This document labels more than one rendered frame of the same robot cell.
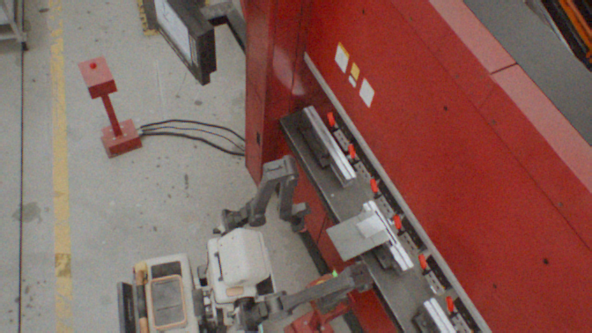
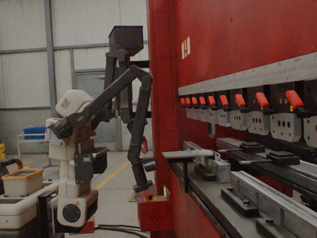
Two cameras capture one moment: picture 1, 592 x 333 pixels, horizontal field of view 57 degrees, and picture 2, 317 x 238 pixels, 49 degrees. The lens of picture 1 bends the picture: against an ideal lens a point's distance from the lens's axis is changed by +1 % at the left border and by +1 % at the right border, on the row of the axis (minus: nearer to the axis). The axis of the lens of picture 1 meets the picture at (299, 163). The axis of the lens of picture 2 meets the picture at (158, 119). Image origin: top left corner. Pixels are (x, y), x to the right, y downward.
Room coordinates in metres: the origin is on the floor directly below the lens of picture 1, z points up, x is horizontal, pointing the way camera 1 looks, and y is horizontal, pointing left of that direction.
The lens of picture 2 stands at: (-0.67, -1.21, 1.30)
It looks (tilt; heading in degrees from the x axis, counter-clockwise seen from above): 3 degrees down; 31
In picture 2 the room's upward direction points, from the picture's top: 3 degrees counter-clockwise
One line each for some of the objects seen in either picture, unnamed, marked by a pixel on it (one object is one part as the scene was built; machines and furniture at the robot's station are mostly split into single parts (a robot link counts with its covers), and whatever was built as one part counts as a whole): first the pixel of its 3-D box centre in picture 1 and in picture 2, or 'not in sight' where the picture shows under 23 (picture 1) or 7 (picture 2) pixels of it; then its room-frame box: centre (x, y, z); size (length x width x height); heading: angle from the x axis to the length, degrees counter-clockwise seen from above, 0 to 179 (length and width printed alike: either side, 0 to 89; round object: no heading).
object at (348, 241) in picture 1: (357, 234); (186, 153); (1.09, -0.35, 1.00); 0.26 x 0.18 x 0.01; 127
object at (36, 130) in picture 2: not in sight; (45, 133); (2.69, 2.64, 0.92); 0.50 x 0.36 x 0.18; 112
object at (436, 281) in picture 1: (441, 271); (230, 107); (0.87, -0.69, 1.26); 0.15 x 0.09 x 0.17; 37
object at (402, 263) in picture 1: (385, 238); (214, 166); (1.13, -0.50, 0.92); 0.39 x 0.06 x 0.10; 37
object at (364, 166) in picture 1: (370, 161); (200, 106); (1.35, -0.33, 1.26); 0.15 x 0.09 x 0.17; 37
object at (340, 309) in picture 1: (328, 296); (153, 207); (0.83, -0.27, 0.75); 0.20 x 0.16 x 0.18; 39
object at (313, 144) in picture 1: (314, 145); not in sight; (1.62, -0.06, 0.89); 0.30 x 0.05 x 0.03; 37
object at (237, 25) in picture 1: (225, 33); (146, 115); (2.05, 0.53, 1.17); 0.40 x 0.24 x 0.07; 37
